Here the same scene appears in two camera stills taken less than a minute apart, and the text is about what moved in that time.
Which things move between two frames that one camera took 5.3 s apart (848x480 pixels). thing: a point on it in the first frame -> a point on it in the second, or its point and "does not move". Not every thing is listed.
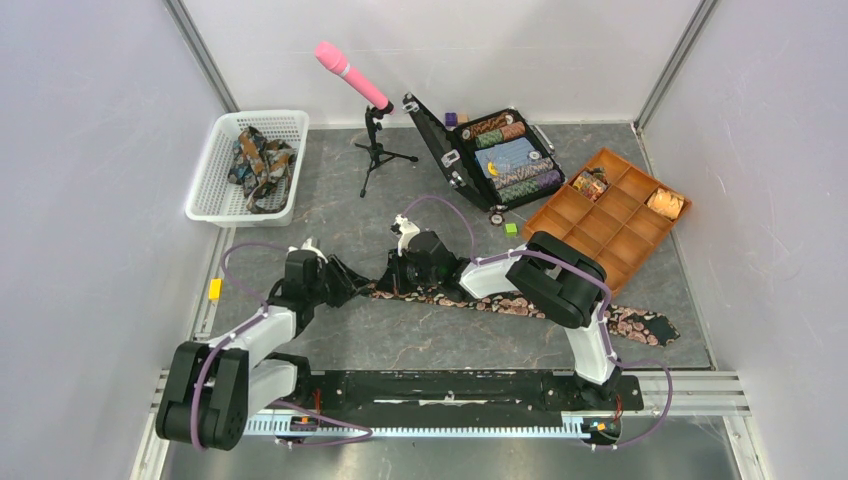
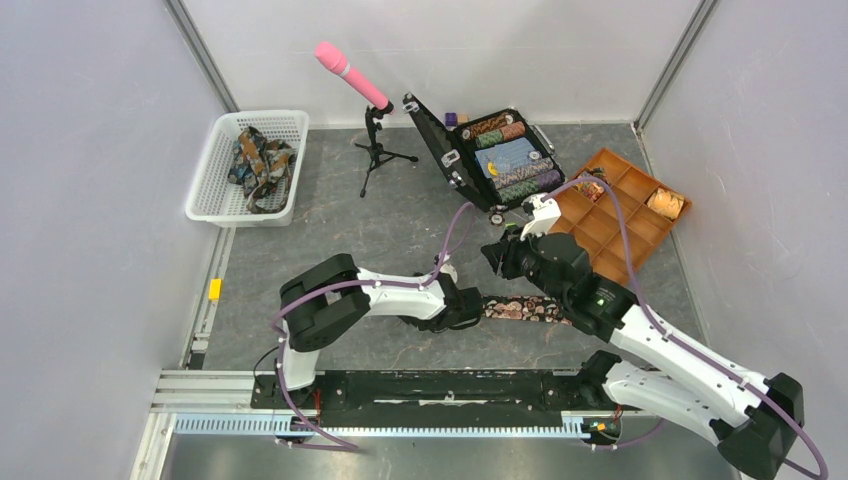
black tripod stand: [378, 154] does not move
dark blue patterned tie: [261, 166] does not move
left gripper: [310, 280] -> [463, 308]
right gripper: [392, 281] -> [503, 252]
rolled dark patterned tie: [592, 183] does not move
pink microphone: [332, 56] does not move
